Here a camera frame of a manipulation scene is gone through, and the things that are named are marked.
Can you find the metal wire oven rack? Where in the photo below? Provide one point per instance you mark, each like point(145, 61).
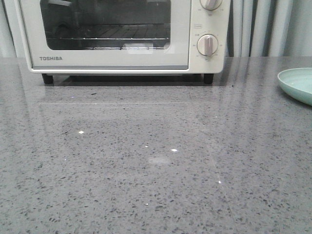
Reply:
point(110, 37)

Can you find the white glass oven door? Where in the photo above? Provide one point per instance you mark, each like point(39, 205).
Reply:
point(41, 16)

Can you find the upper beige oven knob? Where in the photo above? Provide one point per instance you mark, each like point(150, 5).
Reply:
point(210, 5)

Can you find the light green round plate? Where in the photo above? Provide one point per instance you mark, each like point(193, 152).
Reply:
point(297, 83)

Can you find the beige oven knob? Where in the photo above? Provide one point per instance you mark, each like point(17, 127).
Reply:
point(207, 45)
point(210, 5)

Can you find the white Toshiba toaster oven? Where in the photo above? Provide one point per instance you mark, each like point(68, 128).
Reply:
point(202, 22)

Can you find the lower beige oven knob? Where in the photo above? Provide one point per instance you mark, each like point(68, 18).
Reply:
point(207, 45)

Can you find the grey pleated curtain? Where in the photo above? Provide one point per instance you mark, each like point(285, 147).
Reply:
point(256, 28)

